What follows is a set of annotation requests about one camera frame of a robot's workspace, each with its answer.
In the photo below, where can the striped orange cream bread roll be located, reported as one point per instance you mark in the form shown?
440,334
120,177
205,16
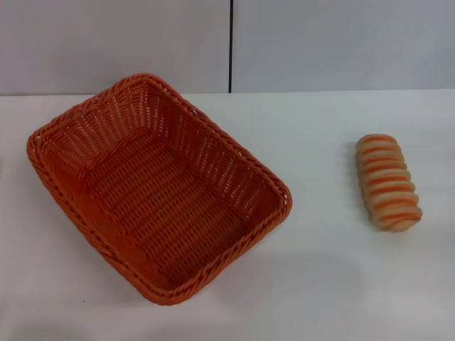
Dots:
386,184

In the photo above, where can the orange woven plastic basket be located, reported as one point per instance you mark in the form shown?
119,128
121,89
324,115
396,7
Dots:
160,199

